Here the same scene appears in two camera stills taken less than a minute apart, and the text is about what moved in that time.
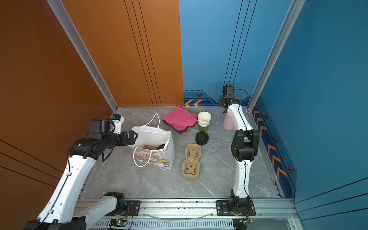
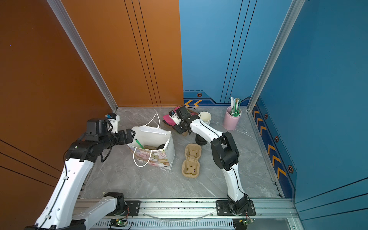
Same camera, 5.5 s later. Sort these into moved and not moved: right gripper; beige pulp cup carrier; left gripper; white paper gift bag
Moved: right gripper
Not moved: beige pulp cup carrier; left gripper; white paper gift bag
